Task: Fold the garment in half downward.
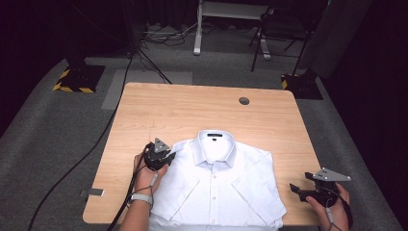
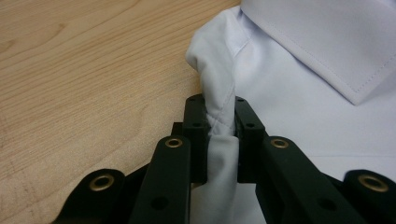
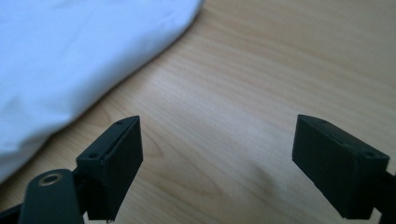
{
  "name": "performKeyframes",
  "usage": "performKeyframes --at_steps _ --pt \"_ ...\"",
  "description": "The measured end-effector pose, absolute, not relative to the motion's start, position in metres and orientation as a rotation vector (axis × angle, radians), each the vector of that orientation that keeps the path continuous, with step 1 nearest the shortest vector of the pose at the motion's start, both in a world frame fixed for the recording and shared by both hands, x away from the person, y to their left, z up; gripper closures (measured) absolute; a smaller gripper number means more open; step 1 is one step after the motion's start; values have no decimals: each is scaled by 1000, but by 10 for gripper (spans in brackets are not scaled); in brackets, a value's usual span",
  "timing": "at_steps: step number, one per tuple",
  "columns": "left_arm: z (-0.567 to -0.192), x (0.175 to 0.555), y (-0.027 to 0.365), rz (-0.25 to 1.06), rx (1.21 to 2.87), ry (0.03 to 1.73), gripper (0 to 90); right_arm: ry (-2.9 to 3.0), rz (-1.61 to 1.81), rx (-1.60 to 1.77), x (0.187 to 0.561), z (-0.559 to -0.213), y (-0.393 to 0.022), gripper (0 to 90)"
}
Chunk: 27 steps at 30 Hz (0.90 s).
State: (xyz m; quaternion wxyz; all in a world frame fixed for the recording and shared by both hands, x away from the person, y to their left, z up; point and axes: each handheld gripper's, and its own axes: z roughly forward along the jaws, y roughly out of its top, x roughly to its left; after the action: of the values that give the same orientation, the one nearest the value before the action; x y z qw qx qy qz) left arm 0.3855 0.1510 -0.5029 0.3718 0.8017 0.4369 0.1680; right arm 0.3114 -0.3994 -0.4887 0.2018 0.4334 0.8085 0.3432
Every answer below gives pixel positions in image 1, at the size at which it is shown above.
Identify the black yellow-striped stand base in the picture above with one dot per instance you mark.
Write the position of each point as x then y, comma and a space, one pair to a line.
303, 86
80, 78

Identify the grey round table grommet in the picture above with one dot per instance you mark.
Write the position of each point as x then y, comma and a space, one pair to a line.
244, 101

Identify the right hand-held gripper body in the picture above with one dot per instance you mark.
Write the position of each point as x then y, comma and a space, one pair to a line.
325, 195

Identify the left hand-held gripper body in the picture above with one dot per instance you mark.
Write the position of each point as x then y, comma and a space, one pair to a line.
154, 159

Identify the grey leaning panel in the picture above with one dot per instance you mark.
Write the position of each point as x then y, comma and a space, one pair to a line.
333, 35

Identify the black folding chair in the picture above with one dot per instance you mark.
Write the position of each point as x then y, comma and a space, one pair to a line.
282, 29

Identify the grey wristband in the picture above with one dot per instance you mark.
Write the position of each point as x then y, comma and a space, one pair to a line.
141, 197

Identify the grey tape strip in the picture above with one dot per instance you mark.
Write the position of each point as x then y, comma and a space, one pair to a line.
93, 192

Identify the person's left hand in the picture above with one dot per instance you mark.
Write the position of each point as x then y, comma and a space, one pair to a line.
144, 179

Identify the white short-sleeved shirt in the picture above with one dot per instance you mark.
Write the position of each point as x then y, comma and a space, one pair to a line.
218, 192

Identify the person's right hand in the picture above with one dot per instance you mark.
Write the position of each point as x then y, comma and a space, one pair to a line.
338, 215

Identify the white desk frame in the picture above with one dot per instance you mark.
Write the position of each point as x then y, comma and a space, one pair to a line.
198, 38

